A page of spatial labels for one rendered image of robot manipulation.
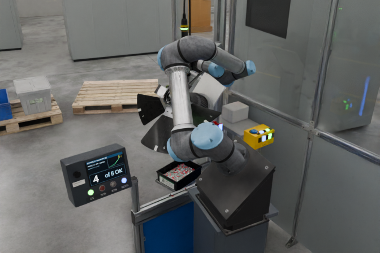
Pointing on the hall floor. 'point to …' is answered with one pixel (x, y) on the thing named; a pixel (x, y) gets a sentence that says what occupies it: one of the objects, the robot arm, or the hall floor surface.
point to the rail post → (138, 238)
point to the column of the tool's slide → (220, 24)
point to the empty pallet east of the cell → (112, 95)
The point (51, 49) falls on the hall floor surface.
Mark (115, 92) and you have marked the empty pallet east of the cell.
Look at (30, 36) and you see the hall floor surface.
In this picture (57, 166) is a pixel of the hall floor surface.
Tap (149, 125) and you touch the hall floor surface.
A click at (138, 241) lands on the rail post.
